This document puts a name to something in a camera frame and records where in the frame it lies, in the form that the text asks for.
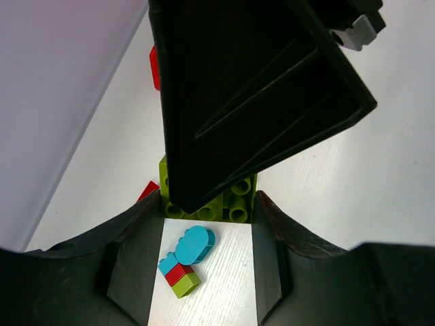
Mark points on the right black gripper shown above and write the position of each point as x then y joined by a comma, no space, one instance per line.
352,23

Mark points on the blue oval lego brick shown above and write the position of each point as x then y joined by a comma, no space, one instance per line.
194,245

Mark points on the red small lego brick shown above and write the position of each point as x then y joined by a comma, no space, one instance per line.
177,273

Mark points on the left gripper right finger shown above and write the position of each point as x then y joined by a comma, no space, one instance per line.
302,279

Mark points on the green small lego brick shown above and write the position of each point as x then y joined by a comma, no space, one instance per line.
186,284

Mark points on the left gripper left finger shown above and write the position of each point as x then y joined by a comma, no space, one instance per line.
104,276

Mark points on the blue small lego brick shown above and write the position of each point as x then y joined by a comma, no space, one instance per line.
166,264

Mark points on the green square lego brick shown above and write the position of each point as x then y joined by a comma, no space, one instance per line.
234,205

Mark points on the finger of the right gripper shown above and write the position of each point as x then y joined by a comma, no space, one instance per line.
245,85

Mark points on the red compartment tray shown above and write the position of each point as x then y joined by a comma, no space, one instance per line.
154,68

